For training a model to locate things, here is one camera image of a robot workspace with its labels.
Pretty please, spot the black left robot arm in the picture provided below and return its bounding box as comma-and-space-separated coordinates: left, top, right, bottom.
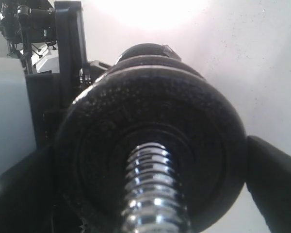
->
0, 0, 109, 147

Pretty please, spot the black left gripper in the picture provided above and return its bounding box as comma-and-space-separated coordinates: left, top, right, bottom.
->
25, 1, 110, 148

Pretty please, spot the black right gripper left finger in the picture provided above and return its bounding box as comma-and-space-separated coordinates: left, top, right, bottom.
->
0, 145, 57, 233

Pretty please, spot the chrome threaded dumbbell bar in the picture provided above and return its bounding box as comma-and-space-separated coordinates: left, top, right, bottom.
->
119, 142, 191, 233

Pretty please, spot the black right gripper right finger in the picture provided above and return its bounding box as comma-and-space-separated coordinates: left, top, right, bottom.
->
246, 136, 291, 233

